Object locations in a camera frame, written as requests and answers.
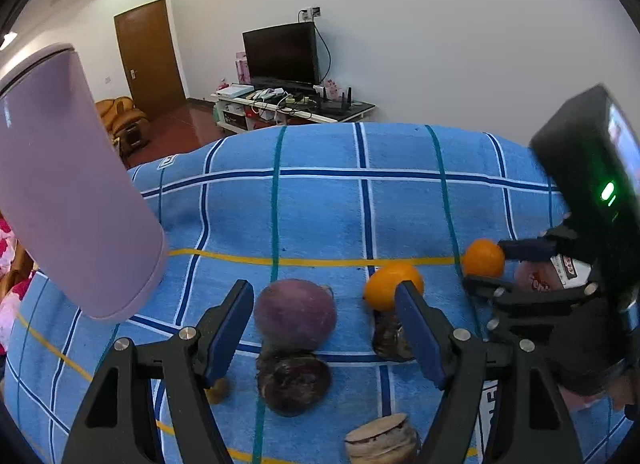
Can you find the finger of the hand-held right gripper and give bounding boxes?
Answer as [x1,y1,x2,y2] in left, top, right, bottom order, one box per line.
[497,226,573,263]
[462,274,601,345]

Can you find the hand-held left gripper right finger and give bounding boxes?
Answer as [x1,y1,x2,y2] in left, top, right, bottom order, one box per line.
[394,280,586,464]

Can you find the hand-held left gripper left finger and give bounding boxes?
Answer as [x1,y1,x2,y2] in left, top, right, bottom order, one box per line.
[60,280,256,464]

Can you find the pink metal tin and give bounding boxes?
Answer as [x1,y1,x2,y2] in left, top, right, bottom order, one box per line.
[514,254,593,295]

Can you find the brown taro chunk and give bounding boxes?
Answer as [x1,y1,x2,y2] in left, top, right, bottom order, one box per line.
[371,311,418,362]

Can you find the oval orange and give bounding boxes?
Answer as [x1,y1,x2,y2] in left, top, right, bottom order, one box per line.
[461,239,506,279]

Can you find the large orange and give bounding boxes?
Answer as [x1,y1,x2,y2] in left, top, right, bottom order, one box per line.
[363,264,425,315]

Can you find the round purple fruit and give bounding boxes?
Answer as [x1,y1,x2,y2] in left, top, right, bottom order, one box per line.
[253,279,337,351]

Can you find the dark brown round root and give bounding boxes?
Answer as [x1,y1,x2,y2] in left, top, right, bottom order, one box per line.
[256,346,333,417]

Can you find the cut taro slice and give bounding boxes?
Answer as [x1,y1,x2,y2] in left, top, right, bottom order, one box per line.
[344,413,422,464]

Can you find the blue plaid blanket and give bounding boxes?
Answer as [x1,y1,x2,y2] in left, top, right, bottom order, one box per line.
[0,123,640,464]

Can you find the white TV stand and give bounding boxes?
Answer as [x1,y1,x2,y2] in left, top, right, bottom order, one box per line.
[211,86,377,135]

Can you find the purple electric kettle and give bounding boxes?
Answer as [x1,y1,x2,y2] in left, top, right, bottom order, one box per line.
[0,42,170,319]

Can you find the black wifi router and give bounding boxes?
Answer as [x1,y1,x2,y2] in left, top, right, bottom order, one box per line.
[320,86,353,109]

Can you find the brown leather armchair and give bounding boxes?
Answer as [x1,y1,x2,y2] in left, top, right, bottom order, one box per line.
[95,96,151,159]

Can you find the black television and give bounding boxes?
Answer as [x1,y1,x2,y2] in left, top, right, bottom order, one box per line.
[242,22,321,89]

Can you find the brown wooden door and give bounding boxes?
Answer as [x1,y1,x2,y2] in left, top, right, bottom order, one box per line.
[114,0,188,119]

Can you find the black power cable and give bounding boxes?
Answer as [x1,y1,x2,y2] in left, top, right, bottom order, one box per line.
[312,18,334,89]

